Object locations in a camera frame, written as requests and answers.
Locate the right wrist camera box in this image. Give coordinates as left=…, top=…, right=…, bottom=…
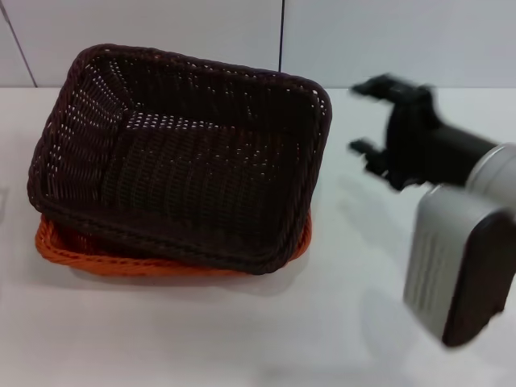
left=402, top=186, right=516, bottom=348

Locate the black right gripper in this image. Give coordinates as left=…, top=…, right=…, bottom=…
left=347, top=73, right=500, bottom=194

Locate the orange woven basket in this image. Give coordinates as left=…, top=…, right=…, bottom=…
left=35, top=213, right=314, bottom=280

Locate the dark brown woven basket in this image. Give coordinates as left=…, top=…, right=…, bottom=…
left=27, top=44, right=335, bottom=276

